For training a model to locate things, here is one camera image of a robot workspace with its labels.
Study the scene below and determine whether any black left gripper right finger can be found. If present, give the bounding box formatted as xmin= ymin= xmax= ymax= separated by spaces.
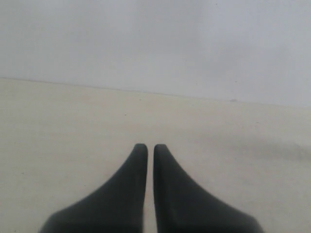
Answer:
xmin=153 ymin=144 xmax=263 ymax=233

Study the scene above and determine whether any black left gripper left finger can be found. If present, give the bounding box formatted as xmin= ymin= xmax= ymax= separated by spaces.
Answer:
xmin=40 ymin=144 xmax=148 ymax=233

